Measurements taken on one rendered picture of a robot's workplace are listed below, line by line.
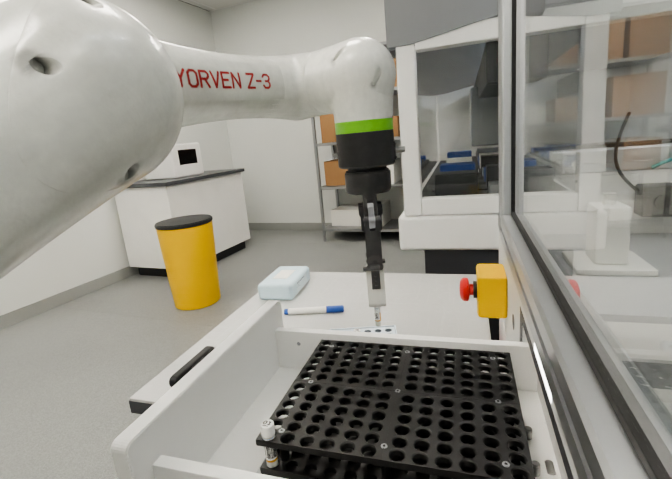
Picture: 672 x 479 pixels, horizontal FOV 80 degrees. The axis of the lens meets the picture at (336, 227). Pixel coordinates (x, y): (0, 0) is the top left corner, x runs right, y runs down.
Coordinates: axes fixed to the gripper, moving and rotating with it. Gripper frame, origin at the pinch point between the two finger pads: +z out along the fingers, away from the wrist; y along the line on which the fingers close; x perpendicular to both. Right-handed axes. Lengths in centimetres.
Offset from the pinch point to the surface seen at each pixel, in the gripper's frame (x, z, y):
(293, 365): 12.8, 5.0, -15.6
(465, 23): -28, -50, 45
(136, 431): 21.5, -3.8, -38.3
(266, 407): 14.9, 5.5, -23.7
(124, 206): 221, 21, 292
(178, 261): 134, 51, 201
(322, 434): 6.4, -0.9, -36.3
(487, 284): -17.6, -0.7, -4.8
